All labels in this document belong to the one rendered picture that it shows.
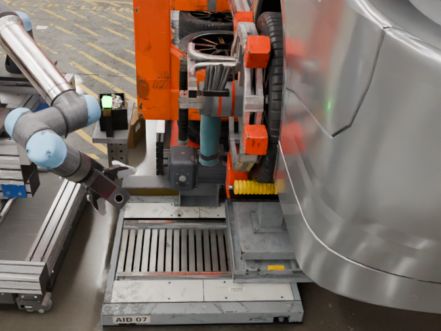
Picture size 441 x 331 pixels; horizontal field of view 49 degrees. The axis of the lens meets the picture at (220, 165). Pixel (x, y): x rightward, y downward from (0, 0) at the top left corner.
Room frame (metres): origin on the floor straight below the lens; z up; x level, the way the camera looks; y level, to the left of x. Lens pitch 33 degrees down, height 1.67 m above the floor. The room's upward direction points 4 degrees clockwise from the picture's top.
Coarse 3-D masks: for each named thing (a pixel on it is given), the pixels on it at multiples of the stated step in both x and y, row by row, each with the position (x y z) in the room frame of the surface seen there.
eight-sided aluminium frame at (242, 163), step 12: (240, 24) 1.81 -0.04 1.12; (252, 24) 1.82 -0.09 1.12; (240, 36) 1.74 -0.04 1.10; (252, 96) 1.49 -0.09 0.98; (252, 108) 1.47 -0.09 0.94; (240, 120) 1.90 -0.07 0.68; (240, 132) 1.86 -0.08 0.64; (240, 144) 1.50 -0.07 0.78; (240, 156) 1.48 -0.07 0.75; (252, 156) 1.48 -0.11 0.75; (240, 168) 1.61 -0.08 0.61
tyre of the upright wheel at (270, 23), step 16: (272, 16) 1.73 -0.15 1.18; (272, 32) 1.63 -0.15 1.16; (272, 48) 1.58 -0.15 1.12; (272, 64) 1.53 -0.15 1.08; (272, 80) 1.50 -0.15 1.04; (272, 96) 1.47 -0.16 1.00; (272, 112) 1.44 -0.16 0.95; (272, 128) 1.43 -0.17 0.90; (272, 144) 1.42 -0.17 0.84; (272, 160) 1.44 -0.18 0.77; (256, 176) 1.58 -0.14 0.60; (272, 176) 1.47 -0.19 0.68
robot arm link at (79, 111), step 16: (0, 0) 1.29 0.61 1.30; (0, 16) 1.23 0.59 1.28; (16, 16) 1.25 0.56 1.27; (0, 32) 1.21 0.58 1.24; (16, 32) 1.21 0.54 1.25; (16, 48) 1.17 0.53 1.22; (32, 48) 1.18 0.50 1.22; (16, 64) 1.16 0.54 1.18; (32, 64) 1.14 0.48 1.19; (48, 64) 1.15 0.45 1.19; (32, 80) 1.12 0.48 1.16; (48, 80) 1.11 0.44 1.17; (64, 80) 1.12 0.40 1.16; (48, 96) 1.08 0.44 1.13; (64, 96) 1.08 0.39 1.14; (80, 96) 1.11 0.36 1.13; (64, 112) 1.03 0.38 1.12; (80, 112) 1.05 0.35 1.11; (96, 112) 1.08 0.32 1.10; (80, 128) 1.05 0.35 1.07
